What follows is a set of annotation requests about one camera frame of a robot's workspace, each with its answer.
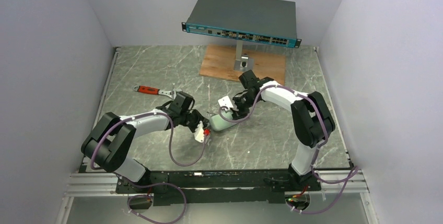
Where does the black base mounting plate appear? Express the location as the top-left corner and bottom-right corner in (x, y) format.
(115, 169), (321, 206)

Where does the red handled adjustable wrench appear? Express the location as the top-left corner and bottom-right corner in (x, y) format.
(133, 85), (182, 100)

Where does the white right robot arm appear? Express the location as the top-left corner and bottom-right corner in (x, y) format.
(232, 70), (335, 183)

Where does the wooden base board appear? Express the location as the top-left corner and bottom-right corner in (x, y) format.
(200, 45), (286, 85)

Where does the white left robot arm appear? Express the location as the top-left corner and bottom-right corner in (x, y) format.
(80, 91), (209, 186)

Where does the mint green umbrella case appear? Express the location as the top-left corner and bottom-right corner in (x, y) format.
(209, 111), (247, 132)

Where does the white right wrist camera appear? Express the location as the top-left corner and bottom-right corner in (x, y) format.
(218, 96), (234, 110)

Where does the grey network switch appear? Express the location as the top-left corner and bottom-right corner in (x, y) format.
(181, 0), (301, 48)

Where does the metal stand post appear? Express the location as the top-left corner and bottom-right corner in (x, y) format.
(234, 40), (254, 72)

